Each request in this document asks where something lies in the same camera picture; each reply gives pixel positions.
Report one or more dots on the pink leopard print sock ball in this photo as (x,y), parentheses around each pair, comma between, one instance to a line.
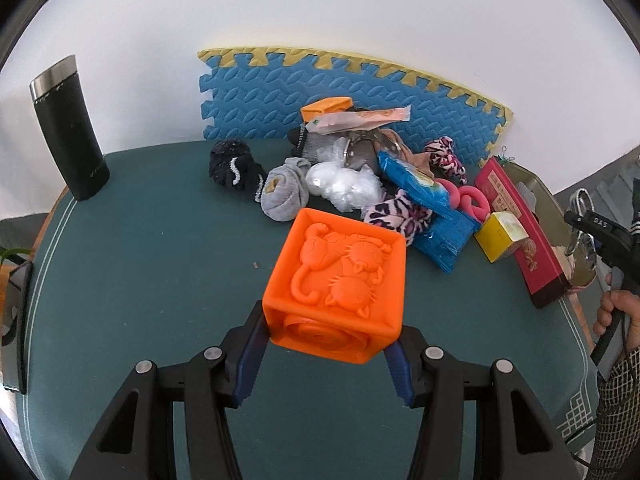
(398,213)

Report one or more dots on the pink plastic ring toy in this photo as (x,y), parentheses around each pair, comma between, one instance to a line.
(468,199)

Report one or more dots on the small orange toy cube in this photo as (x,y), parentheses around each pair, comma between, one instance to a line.
(334,104)

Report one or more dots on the blue yellow foam puzzle mat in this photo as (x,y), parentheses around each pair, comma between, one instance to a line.
(258,92)

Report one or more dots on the pink paper sachet packet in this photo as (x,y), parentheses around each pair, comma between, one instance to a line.
(361,120)

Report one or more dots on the blue snack packet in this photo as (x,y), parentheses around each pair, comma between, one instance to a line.
(449,230)

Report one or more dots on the black steel travel tumbler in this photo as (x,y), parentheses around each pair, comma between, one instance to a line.
(65,123)

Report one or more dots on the red rectangular gift box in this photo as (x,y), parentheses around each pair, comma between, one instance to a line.
(542,271)

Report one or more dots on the large orange embossed toy cube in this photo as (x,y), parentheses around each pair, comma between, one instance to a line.
(337,290)

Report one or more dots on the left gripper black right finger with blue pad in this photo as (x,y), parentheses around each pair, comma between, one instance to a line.
(515,437)

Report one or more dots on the black rolled sock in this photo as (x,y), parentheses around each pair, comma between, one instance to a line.
(232,165)

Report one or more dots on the small yellow box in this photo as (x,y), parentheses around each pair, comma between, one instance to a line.
(500,235)

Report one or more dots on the silver metal clamp tool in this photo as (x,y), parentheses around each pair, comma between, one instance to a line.
(363,147)

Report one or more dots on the tan knotted stocking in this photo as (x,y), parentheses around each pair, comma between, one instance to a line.
(419,160)

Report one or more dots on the green table cloth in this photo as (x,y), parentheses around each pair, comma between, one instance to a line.
(162,262)

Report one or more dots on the white plastic bag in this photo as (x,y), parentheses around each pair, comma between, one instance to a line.
(345,188)

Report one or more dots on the grey rolled sock yellow heel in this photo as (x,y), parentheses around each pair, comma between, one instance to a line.
(286,192)

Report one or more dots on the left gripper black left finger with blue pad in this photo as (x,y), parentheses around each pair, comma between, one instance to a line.
(135,436)

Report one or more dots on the person right hand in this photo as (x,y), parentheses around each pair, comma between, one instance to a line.
(620,301)

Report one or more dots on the patterned sleeve forearm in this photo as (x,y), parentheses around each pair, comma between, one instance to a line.
(618,419)

